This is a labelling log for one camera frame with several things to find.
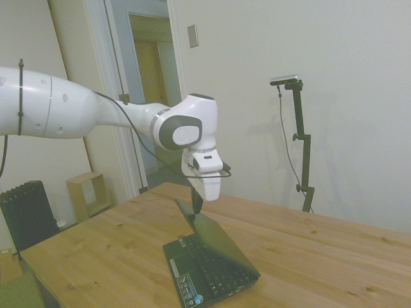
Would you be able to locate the beige wall switch plate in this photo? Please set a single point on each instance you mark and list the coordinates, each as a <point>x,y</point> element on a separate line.
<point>193,36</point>

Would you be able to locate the black articulated camera stand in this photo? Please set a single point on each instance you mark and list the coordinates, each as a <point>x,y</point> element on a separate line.
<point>303,138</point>

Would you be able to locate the green upholstered seat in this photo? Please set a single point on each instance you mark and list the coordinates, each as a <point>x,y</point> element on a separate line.
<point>17,292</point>

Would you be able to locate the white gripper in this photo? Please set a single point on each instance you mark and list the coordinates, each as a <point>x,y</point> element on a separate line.
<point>208,187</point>

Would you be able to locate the white door frame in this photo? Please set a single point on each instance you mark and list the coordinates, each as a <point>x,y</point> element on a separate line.
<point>99,48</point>

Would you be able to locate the black oil radiator heater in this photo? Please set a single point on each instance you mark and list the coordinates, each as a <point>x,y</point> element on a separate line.
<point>27,215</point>

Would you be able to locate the black laptop with stickers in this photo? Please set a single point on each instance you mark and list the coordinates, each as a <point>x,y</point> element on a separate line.
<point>224,248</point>

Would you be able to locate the brown cardboard box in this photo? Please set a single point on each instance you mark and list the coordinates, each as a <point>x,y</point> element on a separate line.
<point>9,266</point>

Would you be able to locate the open wooden cube box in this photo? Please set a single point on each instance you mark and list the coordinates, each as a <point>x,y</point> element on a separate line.
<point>77,199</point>

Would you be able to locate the grey camera on stand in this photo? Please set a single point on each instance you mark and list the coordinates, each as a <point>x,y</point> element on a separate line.
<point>285,79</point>

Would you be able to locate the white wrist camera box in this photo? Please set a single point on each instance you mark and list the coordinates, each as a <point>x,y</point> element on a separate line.
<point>208,162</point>

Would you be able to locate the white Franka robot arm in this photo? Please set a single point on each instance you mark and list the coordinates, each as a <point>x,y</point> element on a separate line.
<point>106,110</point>

